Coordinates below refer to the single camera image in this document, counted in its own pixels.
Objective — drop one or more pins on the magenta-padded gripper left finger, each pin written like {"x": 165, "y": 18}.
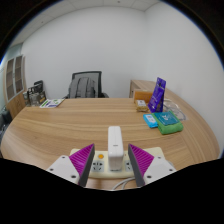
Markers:
{"x": 61, "y": 166}

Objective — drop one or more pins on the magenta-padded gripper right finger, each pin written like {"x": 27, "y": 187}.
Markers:
{"x": 160, "y": 166}

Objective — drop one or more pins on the white charger block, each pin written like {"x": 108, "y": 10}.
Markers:
{"x": 115, "y": 146}

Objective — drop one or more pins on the cream power strip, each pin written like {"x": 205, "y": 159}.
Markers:
{"x": 100, "y": 165}

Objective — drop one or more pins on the green folded cloth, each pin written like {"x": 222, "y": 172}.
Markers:
{"x": 170, "y": 128}

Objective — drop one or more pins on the small blue packet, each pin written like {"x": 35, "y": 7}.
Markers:
{"x": 150, "y": 121}

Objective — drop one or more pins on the teal flat packet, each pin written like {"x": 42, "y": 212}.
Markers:
{"x": 166, "y": 118}

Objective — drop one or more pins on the small yellow box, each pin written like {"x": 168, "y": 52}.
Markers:
{"x": 141, "y": 106}

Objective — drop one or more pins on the green and purple leaflet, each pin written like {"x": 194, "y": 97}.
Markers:
{"x": 51, "y": 103}

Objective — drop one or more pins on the purple standing bag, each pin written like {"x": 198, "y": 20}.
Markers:
{"x": 157, "y": 95}

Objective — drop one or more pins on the orange box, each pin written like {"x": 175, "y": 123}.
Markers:
{"x": 141, "y": 96}

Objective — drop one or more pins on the brown printed boxes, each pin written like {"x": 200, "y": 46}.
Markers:
{"x": 33, "y": 98}

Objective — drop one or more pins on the wooden shelf cabinet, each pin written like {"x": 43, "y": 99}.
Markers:
{"x": 18, "y": 105}

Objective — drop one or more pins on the black bag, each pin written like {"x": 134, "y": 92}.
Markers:
{"x": 5, "y": 116}

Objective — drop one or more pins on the grey backpack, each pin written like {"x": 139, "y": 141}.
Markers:
{"x": 81, "y": 88}

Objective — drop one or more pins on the small black chair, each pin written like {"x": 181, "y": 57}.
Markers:
{"x": 38, "y": 84}

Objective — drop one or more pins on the black mesh office chair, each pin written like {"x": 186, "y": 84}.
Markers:
{"x": 86, "y": 73}

